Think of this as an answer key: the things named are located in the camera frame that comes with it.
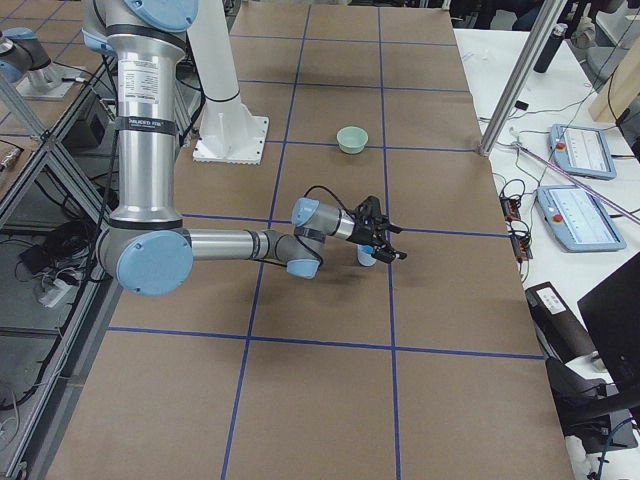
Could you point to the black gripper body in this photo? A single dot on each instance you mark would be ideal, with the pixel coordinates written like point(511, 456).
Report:
point(361, 234)

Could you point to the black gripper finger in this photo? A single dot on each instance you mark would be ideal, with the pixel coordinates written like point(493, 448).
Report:
point(385, 225)
point(385, 252)

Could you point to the light blue plastic cup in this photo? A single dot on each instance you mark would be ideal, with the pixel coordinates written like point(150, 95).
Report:
point(365, 255)

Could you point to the mint green bowl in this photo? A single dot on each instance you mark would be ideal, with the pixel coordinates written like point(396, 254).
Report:
point(352, 139)

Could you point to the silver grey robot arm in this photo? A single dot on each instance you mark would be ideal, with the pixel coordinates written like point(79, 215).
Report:
point(146, 246)
point(26, 64)

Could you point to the orange black circuit board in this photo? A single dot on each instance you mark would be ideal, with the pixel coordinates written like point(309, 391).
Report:
point(510, 208)

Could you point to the reacher grabber stick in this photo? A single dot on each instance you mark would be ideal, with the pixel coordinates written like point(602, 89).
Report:
point(576, 180)

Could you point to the lower teach pendant tablet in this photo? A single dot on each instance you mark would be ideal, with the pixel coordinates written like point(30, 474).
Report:
point(578, 220)

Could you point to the teach pendant tablet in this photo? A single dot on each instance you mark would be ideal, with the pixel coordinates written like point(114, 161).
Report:
point(578, 220)
point(581, 151)

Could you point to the upper teach pendant tablet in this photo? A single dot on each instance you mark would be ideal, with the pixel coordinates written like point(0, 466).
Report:
point(581, 151)

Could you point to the black monitor right edge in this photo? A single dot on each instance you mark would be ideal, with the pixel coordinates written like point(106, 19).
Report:
point(611, 314)

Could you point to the black thermos bottle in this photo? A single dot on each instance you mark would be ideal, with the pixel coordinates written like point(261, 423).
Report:
point(555, 39)

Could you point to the white central mounting pedestal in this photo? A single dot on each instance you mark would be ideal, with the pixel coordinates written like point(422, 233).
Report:
point(228, 132)

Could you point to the aluminium frame post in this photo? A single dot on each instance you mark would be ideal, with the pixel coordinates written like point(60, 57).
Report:
point(536, 40)

